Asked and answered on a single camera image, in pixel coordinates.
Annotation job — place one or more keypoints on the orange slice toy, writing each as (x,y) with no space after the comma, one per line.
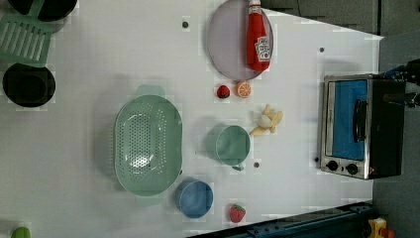
(243,89)

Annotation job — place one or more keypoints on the small red strawberry toy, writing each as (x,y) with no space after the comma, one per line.
(223,91)

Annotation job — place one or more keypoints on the green perforated colander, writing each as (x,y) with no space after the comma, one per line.
(147,143)

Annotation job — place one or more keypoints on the green toy pepper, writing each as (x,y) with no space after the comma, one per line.
(21,232)

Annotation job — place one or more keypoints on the green mug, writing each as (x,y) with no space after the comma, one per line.
(228,144)

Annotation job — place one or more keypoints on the black bowl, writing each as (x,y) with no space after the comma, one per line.
(44,10)

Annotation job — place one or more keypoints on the black round cup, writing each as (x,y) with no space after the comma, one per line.
(28,86)

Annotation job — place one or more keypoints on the green dish rack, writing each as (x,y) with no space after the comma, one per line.
(24,38)

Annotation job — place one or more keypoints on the blue cup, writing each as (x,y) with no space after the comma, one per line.
(194,198)

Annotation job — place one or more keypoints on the yellow orange toy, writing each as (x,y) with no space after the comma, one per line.
(379,229)

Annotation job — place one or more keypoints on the large red strawberry toy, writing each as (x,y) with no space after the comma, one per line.
(237,213)

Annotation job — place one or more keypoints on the grey round plate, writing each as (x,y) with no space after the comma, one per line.
(226,39)

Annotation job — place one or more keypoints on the red ketchup bottle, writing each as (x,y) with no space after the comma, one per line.
(258,48)

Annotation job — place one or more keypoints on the black toaster oven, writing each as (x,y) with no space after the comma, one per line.
(362,132)

